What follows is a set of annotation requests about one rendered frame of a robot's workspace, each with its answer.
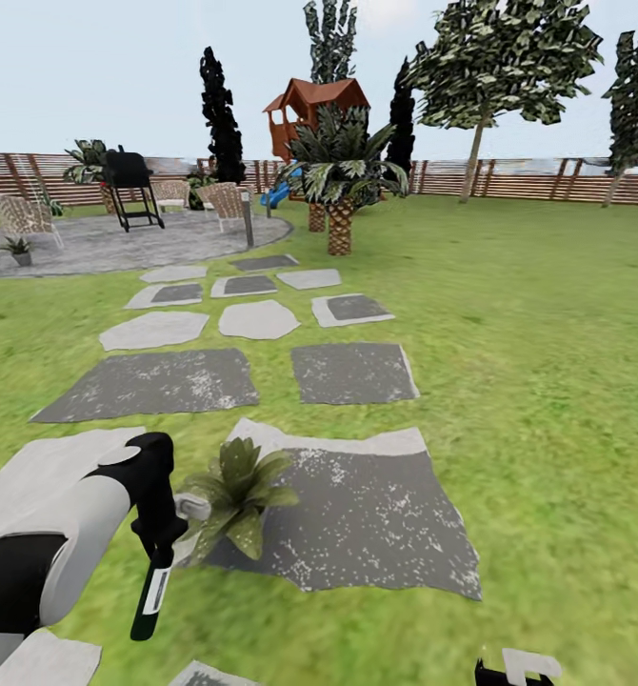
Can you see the charcoal grill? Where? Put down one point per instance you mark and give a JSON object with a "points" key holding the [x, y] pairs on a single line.
{"points": [[128, 170]]}

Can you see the pot plant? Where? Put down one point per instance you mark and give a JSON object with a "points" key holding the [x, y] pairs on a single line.
{"points": [[235, 485], [20, 252]]}

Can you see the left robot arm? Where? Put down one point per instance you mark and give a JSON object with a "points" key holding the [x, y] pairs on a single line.
{"points": [[48, 557]]}

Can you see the insectifuge atomizer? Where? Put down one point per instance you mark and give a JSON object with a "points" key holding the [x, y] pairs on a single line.
{"points": [[151, 599]]}

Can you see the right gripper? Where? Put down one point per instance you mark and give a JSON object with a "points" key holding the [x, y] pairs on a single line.
{"points": [[487, 677]]}

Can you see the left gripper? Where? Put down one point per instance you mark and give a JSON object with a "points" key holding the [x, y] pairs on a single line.
{"points": [[159, 527]]}

